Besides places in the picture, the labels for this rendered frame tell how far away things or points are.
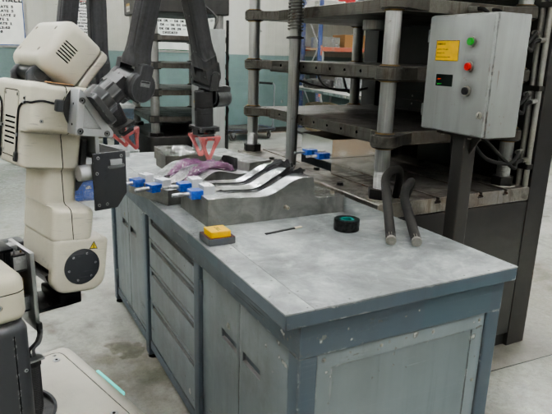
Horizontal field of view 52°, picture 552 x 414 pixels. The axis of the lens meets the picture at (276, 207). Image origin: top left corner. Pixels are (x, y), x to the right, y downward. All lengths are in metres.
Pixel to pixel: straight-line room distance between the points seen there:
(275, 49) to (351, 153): 7.26
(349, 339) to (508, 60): 1.11
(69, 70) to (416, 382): 1.21
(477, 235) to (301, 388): 1.44
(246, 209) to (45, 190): 0.59
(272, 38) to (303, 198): 7.98
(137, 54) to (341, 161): 1.32
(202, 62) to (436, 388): 1.11
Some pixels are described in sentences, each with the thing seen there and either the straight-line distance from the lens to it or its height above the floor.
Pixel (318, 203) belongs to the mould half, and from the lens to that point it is 1.90.
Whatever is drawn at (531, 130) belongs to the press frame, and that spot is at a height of 1.04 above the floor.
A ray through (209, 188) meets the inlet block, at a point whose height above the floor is 0.91.
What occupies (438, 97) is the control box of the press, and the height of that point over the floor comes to 1.19.
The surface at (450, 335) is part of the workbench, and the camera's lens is 1.57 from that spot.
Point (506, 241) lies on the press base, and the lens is 2.73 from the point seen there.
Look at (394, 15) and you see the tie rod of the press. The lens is 2.15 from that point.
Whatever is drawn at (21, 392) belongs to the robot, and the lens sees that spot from 1.58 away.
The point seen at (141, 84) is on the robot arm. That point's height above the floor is 1.24.
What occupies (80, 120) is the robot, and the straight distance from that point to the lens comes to 1.46.
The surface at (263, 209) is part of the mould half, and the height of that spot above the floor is 0.84.
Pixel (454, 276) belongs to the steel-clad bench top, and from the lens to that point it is 1.48.
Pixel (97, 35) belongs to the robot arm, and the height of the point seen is 1.36.
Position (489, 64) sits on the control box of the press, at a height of 1.31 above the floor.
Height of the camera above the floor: 1.32
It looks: 15 degrees down
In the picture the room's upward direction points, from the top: 2 degrees clockwise
